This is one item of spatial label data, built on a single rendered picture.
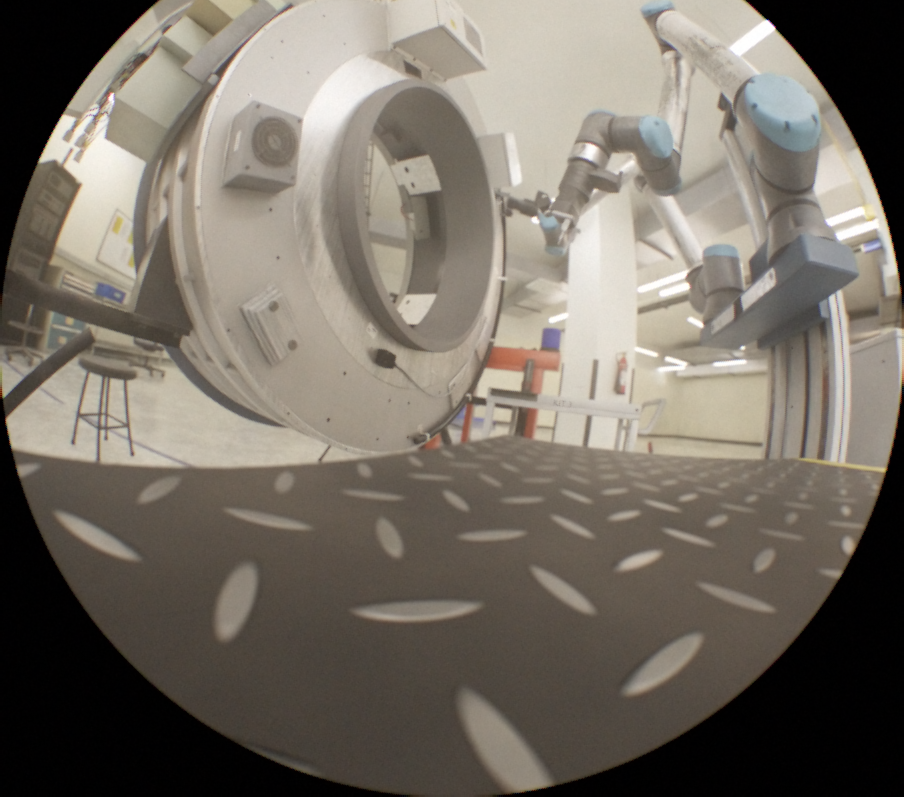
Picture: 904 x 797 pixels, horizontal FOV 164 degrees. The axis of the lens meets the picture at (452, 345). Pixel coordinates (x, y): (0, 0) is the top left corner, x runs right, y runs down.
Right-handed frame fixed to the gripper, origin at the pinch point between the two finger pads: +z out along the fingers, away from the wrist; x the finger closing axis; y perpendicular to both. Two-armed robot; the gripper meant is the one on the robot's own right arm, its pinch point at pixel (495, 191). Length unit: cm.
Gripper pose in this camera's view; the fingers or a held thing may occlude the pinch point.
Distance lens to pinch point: 143.2
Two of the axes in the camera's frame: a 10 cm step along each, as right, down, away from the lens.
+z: -9.5, -3.0, 0.3
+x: 2.1, -5.8, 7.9
